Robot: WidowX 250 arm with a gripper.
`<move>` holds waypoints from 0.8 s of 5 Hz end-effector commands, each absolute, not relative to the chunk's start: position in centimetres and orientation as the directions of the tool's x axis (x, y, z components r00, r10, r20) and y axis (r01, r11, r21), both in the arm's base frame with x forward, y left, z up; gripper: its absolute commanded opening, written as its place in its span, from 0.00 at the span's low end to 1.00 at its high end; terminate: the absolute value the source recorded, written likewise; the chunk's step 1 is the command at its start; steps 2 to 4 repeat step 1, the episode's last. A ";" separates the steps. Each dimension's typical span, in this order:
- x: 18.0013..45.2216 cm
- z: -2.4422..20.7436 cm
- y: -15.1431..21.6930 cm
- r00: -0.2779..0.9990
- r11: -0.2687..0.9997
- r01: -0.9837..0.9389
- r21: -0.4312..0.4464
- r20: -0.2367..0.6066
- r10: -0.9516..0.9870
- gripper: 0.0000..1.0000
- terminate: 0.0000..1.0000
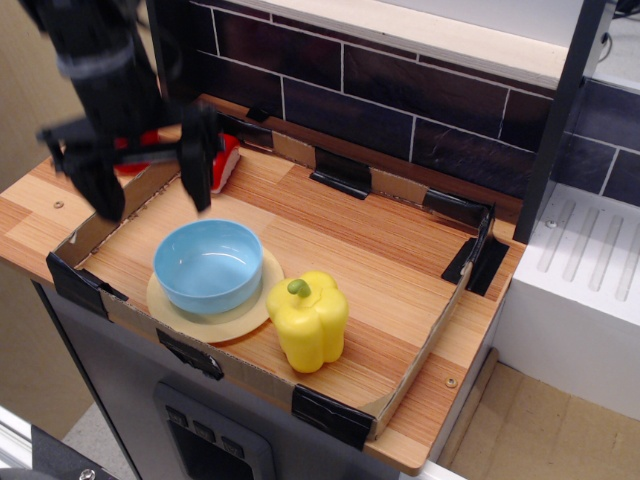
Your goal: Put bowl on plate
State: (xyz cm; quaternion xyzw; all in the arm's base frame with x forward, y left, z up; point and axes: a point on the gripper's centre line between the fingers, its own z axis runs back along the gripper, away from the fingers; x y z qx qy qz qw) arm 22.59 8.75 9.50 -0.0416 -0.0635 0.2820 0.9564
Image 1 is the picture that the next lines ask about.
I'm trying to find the grey oven control panel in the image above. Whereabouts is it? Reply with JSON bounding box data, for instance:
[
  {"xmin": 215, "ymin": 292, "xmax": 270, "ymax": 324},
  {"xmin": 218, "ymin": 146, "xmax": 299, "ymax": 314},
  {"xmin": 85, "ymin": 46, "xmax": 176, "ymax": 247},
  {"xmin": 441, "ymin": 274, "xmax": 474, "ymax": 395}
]
[{"xmin": 154, "ymin": 382, "xmax": 276, "ymax": 479}]

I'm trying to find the cardboard fence with black tape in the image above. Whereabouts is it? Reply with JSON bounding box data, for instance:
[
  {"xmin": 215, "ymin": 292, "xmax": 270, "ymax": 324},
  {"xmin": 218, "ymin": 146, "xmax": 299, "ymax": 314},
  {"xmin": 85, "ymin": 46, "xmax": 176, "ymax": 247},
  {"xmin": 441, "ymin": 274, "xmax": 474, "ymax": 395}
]
[{"xmin": 47, "ymin": 103, "xmax": 521, "ymax": 467}]

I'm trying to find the white ribbed sink unit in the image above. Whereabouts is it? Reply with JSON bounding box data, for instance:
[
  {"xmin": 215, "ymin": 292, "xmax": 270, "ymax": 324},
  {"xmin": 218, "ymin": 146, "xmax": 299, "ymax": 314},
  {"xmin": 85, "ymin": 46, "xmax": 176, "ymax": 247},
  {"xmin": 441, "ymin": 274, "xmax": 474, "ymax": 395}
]
[{"xmin": 493, "ymin": 184, "xmax": 639, "ymax": 418}]

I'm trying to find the yellow toy bell pepper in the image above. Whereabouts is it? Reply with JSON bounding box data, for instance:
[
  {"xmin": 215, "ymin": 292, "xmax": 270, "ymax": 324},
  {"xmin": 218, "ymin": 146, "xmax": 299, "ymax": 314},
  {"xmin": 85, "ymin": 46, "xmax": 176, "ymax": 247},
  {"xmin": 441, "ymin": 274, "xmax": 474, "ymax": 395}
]
[{"xmin": 266, "ymin": 271, "xmax": 349, "ymax": 373}]

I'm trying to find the red white toy food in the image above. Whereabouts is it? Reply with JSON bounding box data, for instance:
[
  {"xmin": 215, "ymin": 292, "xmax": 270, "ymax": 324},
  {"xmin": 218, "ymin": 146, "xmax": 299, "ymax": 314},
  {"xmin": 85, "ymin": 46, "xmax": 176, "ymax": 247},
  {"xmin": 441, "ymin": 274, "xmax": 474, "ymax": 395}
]
[{"xmin": 211, "ymin": 134, "xmax": 240, "ymax": 194}]

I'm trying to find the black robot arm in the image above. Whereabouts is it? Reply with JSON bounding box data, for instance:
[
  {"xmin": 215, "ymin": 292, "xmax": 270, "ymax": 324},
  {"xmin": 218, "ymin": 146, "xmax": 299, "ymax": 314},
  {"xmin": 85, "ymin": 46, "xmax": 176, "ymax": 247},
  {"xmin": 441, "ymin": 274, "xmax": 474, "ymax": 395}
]
[{"xmin": 22, "ymin": 1, "xmax": 222, "ymax": 222}]

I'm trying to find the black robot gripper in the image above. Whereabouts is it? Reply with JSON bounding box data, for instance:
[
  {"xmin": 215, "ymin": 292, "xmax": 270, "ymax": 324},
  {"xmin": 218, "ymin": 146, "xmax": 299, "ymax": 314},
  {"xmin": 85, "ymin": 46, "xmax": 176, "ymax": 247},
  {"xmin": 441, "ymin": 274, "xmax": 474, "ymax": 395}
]
[{"xmin": 34, "ymin": 34, "xmax": 224, "ymax": 223}]

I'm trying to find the light blue bowl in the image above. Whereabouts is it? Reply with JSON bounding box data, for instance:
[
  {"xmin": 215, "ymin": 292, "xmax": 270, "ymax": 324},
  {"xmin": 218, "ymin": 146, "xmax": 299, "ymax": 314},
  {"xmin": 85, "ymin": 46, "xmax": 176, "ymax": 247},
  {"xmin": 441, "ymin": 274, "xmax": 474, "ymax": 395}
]
[{"xmin": 153, "ymin": 219, "xmax": 264, "ymax": 314}]

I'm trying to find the cream yellow plate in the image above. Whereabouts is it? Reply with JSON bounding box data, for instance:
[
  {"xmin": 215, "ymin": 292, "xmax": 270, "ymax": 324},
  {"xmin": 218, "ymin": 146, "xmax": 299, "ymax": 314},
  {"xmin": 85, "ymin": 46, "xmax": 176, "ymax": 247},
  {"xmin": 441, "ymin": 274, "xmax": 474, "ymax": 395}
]
[{"xmin": 146, "ymin": 249, "xmax": 284, "ymax": 344}]

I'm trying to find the dark vertical post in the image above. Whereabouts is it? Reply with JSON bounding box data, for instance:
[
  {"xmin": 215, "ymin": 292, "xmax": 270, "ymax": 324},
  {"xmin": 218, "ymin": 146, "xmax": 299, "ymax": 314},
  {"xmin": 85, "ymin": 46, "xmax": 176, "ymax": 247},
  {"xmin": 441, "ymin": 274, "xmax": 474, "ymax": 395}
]
[{"xmin": 513, "ymin": 0, "xmax": 617, "ymax": 244}]

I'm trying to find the red toy bell pepper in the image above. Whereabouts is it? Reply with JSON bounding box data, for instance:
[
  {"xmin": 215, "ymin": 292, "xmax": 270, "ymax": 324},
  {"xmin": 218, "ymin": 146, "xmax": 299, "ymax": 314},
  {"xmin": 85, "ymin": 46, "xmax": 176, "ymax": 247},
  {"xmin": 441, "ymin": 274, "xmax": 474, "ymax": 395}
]
[{"xmin": 114, "ymin": 130, "xmax": 178, "ymax": 175}]

